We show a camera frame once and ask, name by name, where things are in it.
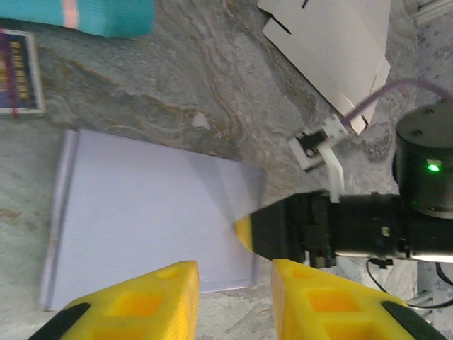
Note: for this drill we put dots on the lavender paper box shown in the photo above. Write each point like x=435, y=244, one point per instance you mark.
x=141, y=212

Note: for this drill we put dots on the small printed card box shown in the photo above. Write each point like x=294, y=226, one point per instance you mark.
x=21, y=71

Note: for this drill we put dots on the aluminium side rail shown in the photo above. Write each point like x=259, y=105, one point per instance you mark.
x=435, y=12

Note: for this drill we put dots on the small white paper scrap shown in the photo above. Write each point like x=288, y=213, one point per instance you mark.
x=200, y=120

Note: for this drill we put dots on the beige paper box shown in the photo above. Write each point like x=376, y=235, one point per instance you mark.
x=336, y=53

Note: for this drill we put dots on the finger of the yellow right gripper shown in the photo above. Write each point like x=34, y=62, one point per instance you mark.
x=269, y=230

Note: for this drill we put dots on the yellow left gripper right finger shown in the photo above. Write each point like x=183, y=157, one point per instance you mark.
x=325, y=308

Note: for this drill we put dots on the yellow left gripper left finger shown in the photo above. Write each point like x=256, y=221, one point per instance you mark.
x=141, y=304

